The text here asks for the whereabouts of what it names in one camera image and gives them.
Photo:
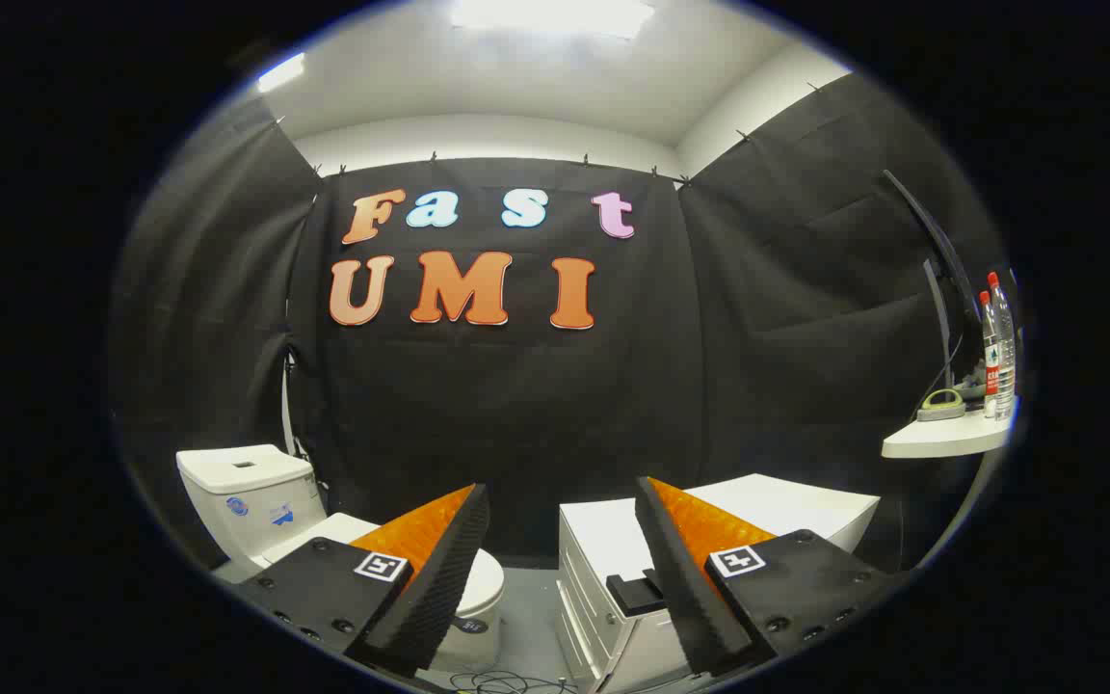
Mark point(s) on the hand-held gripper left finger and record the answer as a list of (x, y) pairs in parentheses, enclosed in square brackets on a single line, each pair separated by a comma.
[(439, 578)]

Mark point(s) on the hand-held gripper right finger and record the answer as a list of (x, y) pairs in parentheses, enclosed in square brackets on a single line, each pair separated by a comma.
[(680, 578)]

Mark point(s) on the white toilet lid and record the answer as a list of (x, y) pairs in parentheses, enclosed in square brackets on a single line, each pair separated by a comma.
[(324, 528)]

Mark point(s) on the white toilet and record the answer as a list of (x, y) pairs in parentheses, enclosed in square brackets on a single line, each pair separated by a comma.
[(247, 492)]

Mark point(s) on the black holder block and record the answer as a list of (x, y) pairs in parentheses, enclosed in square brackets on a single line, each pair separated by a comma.
[(632, 593)]

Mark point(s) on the white drawer cabinet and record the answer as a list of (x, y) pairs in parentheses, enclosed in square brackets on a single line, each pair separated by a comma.
[(603, 540)]

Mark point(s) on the black backdrop cloth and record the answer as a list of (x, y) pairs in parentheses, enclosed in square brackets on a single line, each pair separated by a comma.
[(536, 414)]

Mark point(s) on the white shelf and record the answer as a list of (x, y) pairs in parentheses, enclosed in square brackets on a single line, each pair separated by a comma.
[(940, 439)]

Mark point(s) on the dark computer monitor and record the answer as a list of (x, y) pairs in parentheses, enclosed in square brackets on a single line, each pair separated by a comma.
[(940, 308)]

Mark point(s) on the clear water bottle red cap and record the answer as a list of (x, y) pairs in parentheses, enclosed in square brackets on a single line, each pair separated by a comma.
[(989, 357), (1003, 347)]

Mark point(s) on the small ceiling light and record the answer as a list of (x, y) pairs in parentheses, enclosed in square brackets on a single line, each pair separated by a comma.
[(281, 73)]

